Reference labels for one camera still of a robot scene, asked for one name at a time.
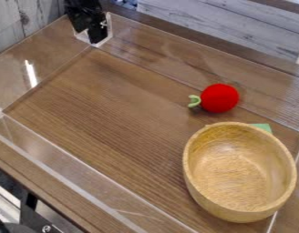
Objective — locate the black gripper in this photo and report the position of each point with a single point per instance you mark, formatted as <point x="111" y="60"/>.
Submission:
<point x="86" y="15"/>

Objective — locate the red plush strawberry toy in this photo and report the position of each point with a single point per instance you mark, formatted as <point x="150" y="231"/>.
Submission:
<point x="217" y="99"/>

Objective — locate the green sticky note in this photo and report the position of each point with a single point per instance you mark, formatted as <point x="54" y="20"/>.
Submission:
<point x="265" y="127"/>

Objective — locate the wooden bowl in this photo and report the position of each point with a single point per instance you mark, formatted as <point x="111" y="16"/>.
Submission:
<point x="240" y="171"/>

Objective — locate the clear acrylic corner bracket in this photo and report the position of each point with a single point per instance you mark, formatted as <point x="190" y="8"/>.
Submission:
<point x="106" y="38"/>

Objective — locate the clear acrylic tray wall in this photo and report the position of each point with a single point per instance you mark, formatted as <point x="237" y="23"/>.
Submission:
<point x="118" y="159"/>

